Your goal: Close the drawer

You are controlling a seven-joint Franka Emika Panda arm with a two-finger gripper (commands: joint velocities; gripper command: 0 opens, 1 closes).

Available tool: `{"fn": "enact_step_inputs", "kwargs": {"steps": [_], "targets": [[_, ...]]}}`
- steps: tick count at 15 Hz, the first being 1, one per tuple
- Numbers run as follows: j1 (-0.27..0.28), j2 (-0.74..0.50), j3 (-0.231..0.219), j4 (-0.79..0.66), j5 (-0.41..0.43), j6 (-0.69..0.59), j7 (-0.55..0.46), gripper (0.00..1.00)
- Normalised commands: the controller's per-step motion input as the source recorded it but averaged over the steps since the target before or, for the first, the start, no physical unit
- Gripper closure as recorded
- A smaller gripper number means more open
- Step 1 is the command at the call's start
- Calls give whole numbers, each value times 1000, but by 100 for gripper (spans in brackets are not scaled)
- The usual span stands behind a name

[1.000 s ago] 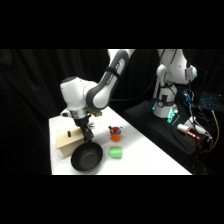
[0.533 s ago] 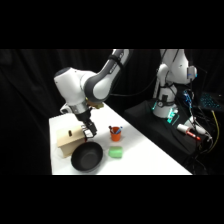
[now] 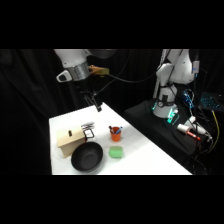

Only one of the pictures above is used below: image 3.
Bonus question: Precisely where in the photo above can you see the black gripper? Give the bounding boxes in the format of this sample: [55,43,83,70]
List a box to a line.
[77,79,103,113]

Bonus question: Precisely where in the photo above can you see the light wooden drawer cabinet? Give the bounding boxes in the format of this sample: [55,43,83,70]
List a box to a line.
[55,125,89,159]

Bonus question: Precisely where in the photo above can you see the orange cup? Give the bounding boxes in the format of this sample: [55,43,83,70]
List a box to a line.
[110,126,123,143]

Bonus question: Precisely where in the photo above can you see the green sponge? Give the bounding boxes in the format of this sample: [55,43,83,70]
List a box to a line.
[108,145,126,160]

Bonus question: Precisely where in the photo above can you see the black robot stand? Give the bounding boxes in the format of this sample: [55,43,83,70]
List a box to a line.
[122,97,204,160]

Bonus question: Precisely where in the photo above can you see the black bowl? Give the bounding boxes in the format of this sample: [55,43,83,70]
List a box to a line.
[70,141,105,174]

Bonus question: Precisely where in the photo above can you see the small green lit device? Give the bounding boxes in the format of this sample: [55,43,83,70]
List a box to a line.
[167,107,180,125]

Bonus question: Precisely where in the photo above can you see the white cylinder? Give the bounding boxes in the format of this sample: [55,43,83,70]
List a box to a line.
[176,123,190,134]

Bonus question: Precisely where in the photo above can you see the red marker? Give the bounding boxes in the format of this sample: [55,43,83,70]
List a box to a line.
[186,130,202,142]

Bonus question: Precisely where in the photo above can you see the blue lit keyboard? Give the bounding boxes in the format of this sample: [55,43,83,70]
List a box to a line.
[199,92,222,110]

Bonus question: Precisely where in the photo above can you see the tan wrist camera box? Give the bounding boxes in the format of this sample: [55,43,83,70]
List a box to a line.
[87,65,111,77]

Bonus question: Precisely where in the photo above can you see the blue cable bundle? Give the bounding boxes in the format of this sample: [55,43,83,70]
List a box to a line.
[182,89,196,109]

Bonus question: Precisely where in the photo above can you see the grey box on black post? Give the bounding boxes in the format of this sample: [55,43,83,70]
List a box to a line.
[192,59,201,75]

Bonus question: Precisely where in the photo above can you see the yellow cable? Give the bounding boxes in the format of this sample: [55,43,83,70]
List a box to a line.
[205,109,221,154]

